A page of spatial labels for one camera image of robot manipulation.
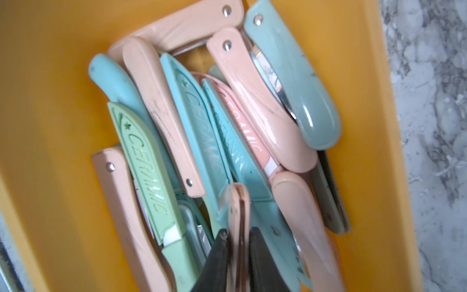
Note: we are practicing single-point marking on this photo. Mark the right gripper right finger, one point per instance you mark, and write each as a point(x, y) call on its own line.
point(263, 273)

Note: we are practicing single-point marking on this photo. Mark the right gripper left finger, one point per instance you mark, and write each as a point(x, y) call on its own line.
point(213, 278)

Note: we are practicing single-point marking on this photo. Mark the pink folding fruit knife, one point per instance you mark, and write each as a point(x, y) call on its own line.
point(239, 216)

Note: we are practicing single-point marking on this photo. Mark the green ceramic knife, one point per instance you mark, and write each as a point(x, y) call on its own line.
point(149, 171)

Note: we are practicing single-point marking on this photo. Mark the pink ceramic knife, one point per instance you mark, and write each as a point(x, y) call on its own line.
point(264, 158)

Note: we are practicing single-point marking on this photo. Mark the teal folding knife right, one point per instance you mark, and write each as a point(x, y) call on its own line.
point(305, 95)

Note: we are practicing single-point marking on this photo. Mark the yellow storage box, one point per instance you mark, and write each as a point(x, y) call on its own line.
point(53, 118)

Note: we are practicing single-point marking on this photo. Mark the pink folding knife long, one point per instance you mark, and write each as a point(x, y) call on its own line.
point(144, 65)

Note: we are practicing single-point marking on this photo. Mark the pink folding knife top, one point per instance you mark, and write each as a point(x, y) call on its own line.
point(185, 29)

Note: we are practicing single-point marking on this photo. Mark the teal handle knife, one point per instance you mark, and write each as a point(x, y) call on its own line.
point(113, 80)

